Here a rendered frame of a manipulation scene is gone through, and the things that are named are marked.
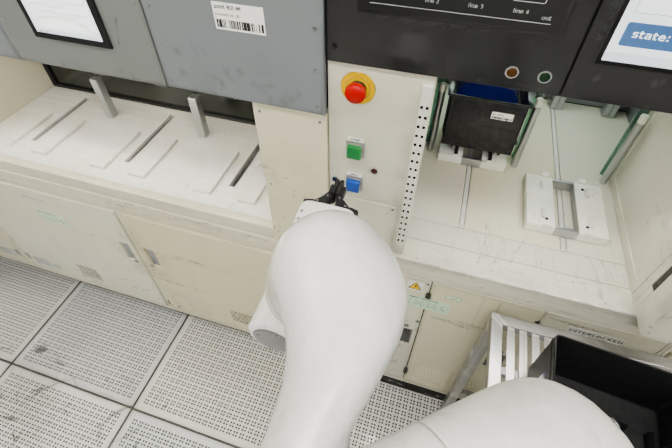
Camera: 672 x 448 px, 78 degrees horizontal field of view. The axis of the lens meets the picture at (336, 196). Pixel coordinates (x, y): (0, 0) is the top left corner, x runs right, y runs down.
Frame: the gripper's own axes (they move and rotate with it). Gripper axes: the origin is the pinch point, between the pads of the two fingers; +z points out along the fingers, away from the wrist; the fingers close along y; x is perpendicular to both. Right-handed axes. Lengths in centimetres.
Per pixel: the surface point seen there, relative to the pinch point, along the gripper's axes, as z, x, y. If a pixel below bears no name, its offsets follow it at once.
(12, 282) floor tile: 5, -120, -168
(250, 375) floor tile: -1, -120, -37
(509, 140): 54, -20, 37
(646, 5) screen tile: 12, 35, 39
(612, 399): -4, -43, 67
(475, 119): 54, -15, 26
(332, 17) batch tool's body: 12.4, 28.1, -4.9
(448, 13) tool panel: 12.3, 31.1, 13.8
